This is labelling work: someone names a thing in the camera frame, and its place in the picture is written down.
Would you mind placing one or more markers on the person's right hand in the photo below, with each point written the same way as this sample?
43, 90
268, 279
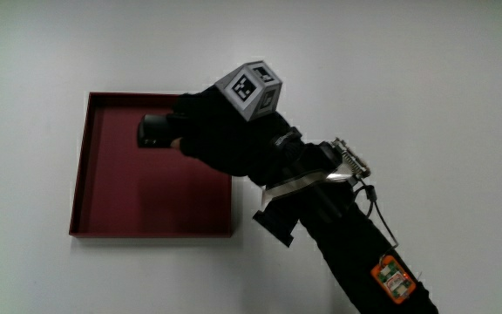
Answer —
220, 135

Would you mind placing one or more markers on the black stapper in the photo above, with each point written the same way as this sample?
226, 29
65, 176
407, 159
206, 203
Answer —
153, 130

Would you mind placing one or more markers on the dark red square plate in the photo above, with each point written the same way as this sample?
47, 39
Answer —
146, 196

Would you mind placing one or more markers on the orange sensor module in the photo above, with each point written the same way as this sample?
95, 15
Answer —
393, 279

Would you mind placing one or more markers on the person's right forearm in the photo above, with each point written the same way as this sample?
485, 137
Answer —
347, 244

